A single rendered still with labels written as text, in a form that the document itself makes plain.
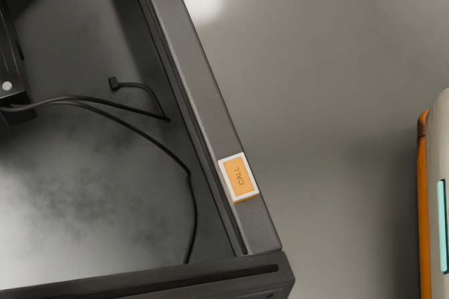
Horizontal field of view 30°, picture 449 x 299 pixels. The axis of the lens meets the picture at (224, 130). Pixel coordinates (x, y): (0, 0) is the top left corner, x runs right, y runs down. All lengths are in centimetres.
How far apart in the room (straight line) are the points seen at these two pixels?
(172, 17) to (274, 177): 97
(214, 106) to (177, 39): 10
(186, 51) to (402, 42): 119
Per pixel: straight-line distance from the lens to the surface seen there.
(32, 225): 106
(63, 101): 90
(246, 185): 92
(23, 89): 96
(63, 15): 117
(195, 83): 98
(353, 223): 193
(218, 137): 95
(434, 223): 176
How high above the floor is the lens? 183
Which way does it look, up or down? 68 degrees down
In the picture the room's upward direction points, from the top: 2 degrees clockwise
